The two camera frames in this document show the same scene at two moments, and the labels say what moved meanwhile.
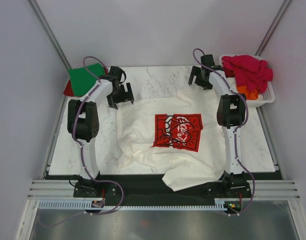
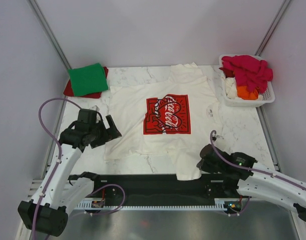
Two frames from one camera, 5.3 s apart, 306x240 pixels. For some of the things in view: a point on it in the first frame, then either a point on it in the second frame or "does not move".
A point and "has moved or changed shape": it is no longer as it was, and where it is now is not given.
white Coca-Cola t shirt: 180,137 has moved or changed shape
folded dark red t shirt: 68,90 does not move
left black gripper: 128,95 -> 112,133
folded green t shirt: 82,81 does not move
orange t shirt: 250,95 does not move
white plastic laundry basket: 267,97 does not move
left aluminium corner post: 42,20 does not move
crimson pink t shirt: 249,71 does not move
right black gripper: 195,71 -> 202,165
